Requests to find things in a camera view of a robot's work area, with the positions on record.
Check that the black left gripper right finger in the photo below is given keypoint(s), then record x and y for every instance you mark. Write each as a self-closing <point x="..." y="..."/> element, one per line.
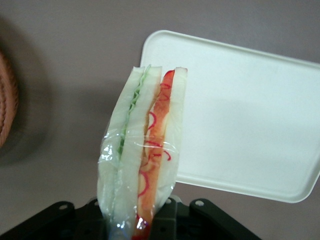
<point x="200" y="222"/>

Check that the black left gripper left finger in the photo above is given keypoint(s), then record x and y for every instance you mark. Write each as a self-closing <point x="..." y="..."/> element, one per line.
<point x="50" y="225"/>

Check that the plastic-wrapped triangle sandwich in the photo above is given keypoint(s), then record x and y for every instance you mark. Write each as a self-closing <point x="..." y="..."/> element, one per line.
<point x="140" y="140"/>

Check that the white rectangular plastic tray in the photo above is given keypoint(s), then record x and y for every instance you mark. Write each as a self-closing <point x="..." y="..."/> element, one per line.
<point x="245" y="120"/>

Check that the round brown wicker basket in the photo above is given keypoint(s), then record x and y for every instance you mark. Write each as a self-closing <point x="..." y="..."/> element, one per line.
<point x="7" y="100"/>

